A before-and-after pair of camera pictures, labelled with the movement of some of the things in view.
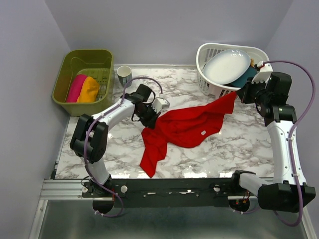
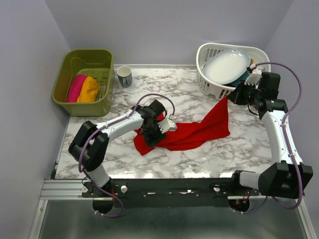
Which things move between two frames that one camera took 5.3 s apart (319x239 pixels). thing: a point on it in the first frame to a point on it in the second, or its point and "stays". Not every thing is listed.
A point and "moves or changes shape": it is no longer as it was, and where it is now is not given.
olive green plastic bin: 84,84 stays
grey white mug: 124,74 stays
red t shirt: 186,127 moves or changes shape
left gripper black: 151,123 to 152,141
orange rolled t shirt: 88,91 stays
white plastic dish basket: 206,51 stays
